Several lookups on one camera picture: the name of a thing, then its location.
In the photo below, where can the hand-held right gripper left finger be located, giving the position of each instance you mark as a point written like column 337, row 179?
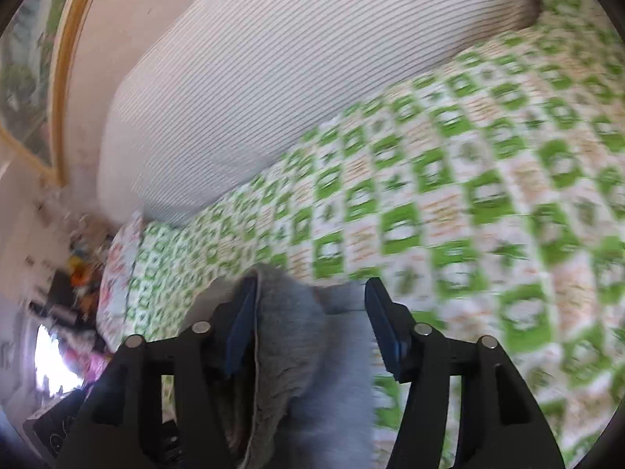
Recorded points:
column 241, row 332

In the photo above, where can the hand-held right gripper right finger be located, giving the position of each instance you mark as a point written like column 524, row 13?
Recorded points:
column 385, row 332

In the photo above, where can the grey pants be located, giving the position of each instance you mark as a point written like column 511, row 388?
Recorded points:
column 312, row 376

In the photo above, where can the green frog print quilt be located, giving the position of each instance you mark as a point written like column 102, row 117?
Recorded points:
column 439, row 180

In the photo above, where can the colourful clutter pile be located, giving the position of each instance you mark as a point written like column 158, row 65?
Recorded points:
column 80, row 268

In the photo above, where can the bright window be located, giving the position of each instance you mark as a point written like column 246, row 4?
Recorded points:
column 56, row 361

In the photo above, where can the black flat device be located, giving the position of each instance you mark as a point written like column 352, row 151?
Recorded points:
column 53, row 425

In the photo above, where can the white striped bolster pillow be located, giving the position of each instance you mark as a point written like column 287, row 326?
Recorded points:
column 293, row 68

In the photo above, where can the gold framed wall picture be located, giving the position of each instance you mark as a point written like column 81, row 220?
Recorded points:
column 29, row 68

